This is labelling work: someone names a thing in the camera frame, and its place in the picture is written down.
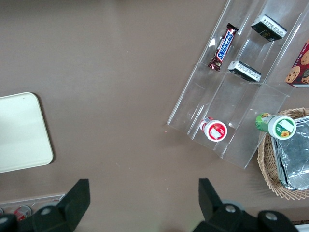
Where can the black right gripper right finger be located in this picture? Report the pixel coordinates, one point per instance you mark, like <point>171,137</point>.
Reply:
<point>212,207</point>

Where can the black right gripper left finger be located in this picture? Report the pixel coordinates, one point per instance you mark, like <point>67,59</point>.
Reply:
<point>70,207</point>

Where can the light wicker basket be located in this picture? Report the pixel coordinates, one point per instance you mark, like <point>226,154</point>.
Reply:
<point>265,164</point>

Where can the cream rectangular tray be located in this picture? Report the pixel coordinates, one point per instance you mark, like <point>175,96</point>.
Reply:
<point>23,133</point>

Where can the clear acrylic bottle rack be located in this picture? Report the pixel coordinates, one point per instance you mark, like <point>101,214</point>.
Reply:
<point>43,198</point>

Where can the red strawberry yogurt bottle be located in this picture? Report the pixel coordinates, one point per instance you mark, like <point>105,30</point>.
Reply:
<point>215,131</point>

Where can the aluminium foil container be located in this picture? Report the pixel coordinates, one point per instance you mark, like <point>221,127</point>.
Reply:
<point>294,157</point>

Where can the green yogurt bottle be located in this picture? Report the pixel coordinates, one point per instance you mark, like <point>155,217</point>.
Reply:
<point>280,126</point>

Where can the clear acrylic stepped display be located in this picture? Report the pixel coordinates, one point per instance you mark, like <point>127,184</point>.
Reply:
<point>212,101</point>

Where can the black white snack box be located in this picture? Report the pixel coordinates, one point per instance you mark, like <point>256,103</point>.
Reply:
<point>268,29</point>
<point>245,71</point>

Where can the snickers bar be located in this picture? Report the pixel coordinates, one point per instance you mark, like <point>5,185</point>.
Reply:
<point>224,46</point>

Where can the chocolate chip cookie box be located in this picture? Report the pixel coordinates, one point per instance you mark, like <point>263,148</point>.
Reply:
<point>300,70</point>

